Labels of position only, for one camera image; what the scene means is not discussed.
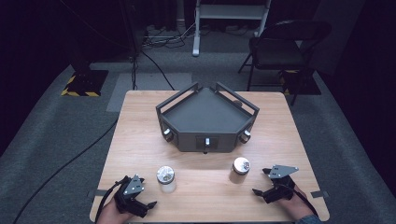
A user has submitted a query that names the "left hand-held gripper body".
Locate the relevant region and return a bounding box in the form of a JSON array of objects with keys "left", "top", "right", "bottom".
[{"left": 113, "top": 174, "right": 149, "bottom": 218}]

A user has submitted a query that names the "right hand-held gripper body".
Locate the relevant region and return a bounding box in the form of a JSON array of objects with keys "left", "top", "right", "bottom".
[{"left": 261, "top": 164, "right": 300, "bottom": 204}]

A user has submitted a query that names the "clear jar with silver lid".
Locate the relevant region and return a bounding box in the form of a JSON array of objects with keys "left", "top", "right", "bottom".
[{"left": 156, "top": 165, "right": 177, "bottom": 194}]

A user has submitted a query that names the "person's right hand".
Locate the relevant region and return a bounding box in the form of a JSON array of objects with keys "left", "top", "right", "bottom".
[{"left": 277, "top": 184, "right": 316, "bottom": 221}]

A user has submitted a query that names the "person's left hand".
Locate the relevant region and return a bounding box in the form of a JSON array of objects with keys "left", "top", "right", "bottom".
[{"left": 96, "top": 197, "right": 134, "bottom": 224}]

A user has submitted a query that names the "grey tape strip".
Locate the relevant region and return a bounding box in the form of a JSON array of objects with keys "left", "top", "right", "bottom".
[
  {"left": 86, "top": 189, "right": 108, "bottom": 199},
  {"left": 309, "top": 189, "right": 330, "bottom": 200}
]

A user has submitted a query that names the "dark grey corner shelf rack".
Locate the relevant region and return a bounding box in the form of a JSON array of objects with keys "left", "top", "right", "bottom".
[{"left": 155, "top": 81, "right": 261, "bottom": 154}]

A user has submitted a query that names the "black yellow striped base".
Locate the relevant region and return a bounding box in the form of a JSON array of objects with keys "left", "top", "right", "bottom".
[
  {"left": 61, "top": 69, "right": 110, "bottom": 98},
  {"left": 278, "top": 69, "right": 322, "bottom": 96}
]

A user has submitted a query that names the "black folding chair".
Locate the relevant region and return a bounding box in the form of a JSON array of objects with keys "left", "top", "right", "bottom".
[{"left": 237, "top": 20, "right": 332, "bottom": 106}]

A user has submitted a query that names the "black stand pole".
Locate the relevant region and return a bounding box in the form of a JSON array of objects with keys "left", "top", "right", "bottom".
[{"left": 118, "top": 0, "right": 148, "bottom": 91}]

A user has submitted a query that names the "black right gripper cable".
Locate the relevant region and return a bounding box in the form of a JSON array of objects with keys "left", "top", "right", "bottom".
[{"left": 281, "top": 183, "right": 319, "bottom": 217}]

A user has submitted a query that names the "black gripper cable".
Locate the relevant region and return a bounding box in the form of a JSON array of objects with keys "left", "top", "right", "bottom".
[
  {"left": 94, "top": 175, "right": 130, "bottom": 224},
  {"left": 281, "top": 183, "right": 319, "bottom": 217}
]

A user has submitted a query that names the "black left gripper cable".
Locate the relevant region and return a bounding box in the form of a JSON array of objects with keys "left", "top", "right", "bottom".
[{"left": 94, "top": 175, "right": 130, "bottom": 224}]

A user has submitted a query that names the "long black floor cable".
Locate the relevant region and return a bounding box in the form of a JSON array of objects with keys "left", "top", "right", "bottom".
[{"left": 11, "top": 117, "right": 120, "bottom": 224}]

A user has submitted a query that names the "bundle of floor cables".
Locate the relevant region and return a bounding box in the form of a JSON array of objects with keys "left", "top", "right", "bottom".
[{"left": 142, "top": 21, "right": 197, "bottom": 49}]

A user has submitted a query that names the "white metal stand frame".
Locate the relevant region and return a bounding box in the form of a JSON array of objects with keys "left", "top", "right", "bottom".
[{"left": 191, "top": 0, "right": 273, "bottom": 58}]

